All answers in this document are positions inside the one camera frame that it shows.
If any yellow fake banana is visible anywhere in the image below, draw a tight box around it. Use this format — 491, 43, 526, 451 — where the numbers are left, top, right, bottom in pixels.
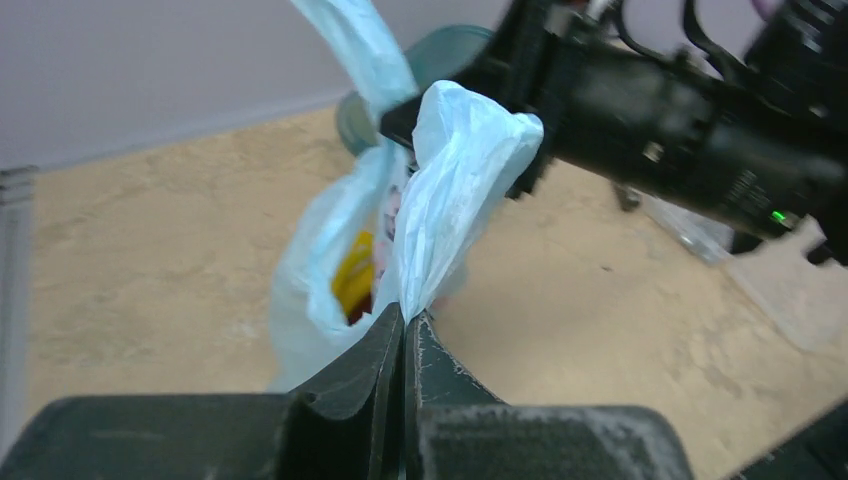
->
331, 231, 375, 325

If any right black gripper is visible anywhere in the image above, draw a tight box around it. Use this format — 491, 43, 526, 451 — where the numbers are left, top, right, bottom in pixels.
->
380, 0, 723, 200

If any light blue plastic bag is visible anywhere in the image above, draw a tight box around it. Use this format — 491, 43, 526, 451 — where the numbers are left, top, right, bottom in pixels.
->
266, 0, 546, 393

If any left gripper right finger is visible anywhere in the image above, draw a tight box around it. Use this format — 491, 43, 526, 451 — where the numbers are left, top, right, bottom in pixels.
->
404, 313, 693, 479

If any teal plastic tub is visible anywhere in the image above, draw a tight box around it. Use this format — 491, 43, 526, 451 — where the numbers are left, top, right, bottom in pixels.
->
334, 24, 497, 158

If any aluminium frame rail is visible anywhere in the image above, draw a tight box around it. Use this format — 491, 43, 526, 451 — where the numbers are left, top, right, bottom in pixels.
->
1, 167, 36, 455

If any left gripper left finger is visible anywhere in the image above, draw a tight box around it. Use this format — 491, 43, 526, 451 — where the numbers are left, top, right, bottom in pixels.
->
1, 304, 405, 479

